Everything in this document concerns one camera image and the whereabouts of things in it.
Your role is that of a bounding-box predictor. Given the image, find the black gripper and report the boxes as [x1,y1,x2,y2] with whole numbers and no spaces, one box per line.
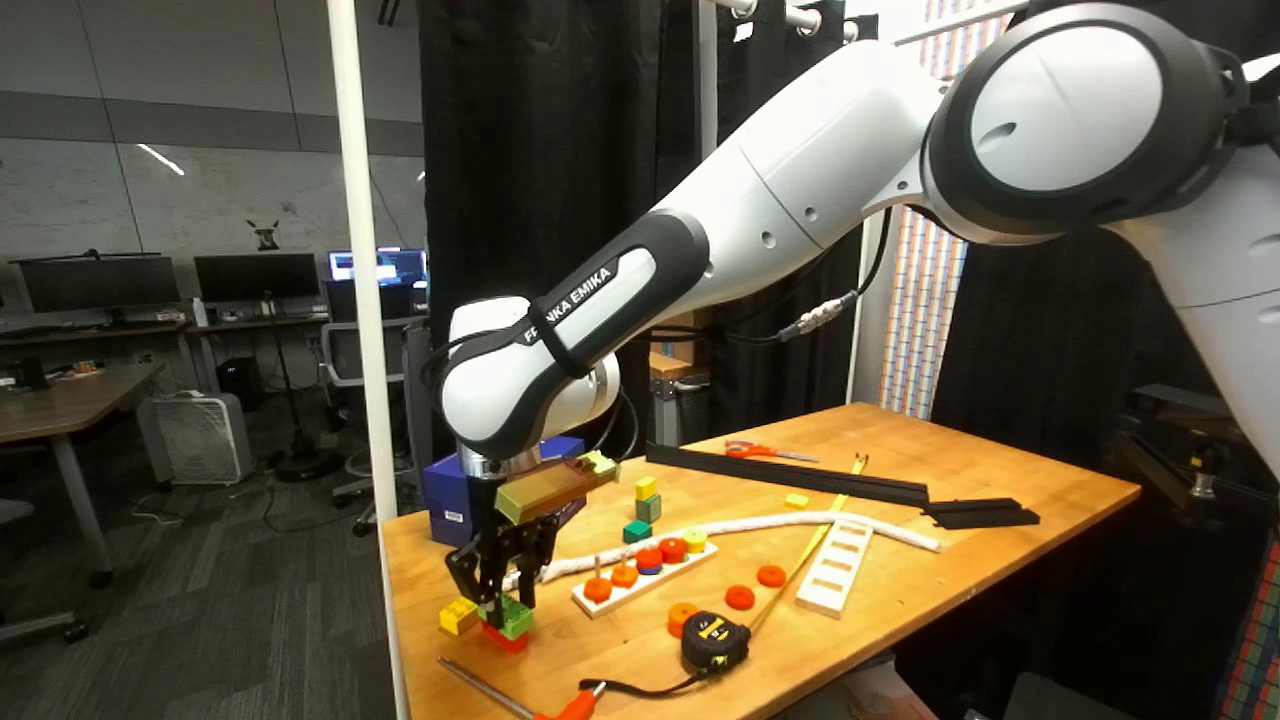
[442,517,560,611]

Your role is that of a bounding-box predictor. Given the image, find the green block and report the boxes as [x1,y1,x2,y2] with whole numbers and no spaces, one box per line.
[495,600,534,641]

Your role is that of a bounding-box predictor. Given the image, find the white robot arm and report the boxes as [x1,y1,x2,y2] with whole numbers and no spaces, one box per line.
[438,4,1280,478]

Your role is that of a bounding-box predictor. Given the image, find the orange red block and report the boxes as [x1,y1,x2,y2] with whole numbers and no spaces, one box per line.
[480,622,533,656]

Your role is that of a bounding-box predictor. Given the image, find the yellow lego block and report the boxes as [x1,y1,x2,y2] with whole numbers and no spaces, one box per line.
[437,595,480,634]

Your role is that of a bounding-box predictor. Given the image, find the blue box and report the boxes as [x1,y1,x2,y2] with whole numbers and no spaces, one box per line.
[420,437,591,553]

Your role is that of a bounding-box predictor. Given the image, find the yellow green stacked blocks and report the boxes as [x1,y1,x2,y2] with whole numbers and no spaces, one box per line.
[631,476,662,522]

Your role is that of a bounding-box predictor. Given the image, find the white peg board with discs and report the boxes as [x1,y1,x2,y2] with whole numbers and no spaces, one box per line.
[573,531,717,617]

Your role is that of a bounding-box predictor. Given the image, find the orange disc by tape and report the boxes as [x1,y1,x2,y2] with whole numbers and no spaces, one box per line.
[662,603,699,641]

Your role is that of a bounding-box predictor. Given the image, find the black yellow tape measure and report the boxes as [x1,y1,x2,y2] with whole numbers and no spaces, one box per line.
[680,611,752,676]

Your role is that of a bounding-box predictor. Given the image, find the red disc near tape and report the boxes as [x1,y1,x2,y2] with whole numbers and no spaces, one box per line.
[724,585,754,611]

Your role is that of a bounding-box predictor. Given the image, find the red disc near tray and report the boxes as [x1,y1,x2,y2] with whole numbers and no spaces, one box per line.
[754,562,788,588]

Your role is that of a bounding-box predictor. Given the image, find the white wooden slotted tray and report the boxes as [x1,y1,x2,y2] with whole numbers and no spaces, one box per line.
[797,520,873,617]

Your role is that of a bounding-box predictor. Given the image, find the black bar on table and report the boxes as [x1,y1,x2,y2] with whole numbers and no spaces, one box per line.
[644,442,1041,529]

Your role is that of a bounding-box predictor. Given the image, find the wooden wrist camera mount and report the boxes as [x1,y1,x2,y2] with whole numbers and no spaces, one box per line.
[491,452,617,522]

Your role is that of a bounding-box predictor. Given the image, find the thick white rope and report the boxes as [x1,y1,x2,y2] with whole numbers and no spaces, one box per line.
[534,503,942,588]

